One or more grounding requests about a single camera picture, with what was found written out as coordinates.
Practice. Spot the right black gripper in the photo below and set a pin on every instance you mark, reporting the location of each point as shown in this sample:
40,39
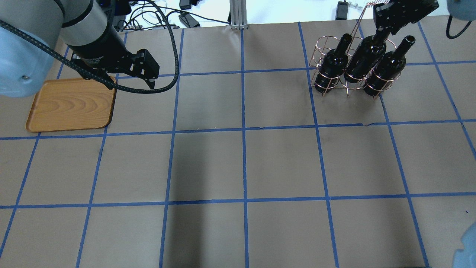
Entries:
398,16

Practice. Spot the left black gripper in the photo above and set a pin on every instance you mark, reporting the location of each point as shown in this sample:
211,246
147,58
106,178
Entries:
97,47

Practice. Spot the dark wine bottle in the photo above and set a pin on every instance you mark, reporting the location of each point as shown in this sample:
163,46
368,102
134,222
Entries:
388,68
370,50
333,65

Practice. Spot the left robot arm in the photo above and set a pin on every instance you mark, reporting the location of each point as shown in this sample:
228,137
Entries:
78,33

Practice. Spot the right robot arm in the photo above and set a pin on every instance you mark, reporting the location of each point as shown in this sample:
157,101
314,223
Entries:
461,9

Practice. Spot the wooden tray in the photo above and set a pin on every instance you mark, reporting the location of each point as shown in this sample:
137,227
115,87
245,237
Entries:
70,105

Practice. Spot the black power brick right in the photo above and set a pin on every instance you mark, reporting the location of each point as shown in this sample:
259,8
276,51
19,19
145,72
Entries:
341,11

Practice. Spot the black power adapter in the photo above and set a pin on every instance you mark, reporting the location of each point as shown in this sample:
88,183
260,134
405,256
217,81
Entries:
188,21

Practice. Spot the copper wire bottle basket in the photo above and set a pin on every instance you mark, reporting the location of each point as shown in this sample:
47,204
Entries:
349,61

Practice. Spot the aluminium profile post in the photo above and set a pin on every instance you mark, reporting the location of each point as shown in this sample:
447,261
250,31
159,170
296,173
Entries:
238,14

